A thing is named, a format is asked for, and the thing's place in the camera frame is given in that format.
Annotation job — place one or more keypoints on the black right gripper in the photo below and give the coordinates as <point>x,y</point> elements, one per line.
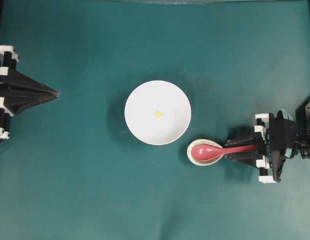
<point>274,135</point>

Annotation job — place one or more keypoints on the small crackle glazed dish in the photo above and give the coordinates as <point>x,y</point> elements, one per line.
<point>199,142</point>

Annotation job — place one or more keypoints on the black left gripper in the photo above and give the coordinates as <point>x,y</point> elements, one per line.
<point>10,104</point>

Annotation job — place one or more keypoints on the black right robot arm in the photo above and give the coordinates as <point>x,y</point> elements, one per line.
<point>302,131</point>

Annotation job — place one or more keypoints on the white round bowl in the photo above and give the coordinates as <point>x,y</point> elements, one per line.
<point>152,96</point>

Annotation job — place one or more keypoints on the red plastic spoon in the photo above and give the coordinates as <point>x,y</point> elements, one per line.
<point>204,152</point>

